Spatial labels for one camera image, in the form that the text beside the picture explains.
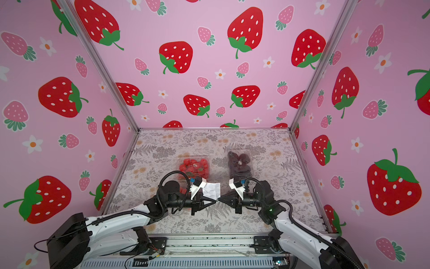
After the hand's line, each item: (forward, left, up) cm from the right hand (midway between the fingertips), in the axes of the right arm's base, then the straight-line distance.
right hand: (219, 203), depth 69 cm
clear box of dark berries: (+26, -9, -10) cm, 29 cm away
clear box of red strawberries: (+25, +22, -10) cm, 35 cm away
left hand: (0, +2, 0) cm, 2 cm away
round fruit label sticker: (+24, +16, -9) cm, 31 cm away
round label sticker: (+27, -9, -9) cm, 30 cm away
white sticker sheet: (+3, +3, +7) cm, 8 cm away
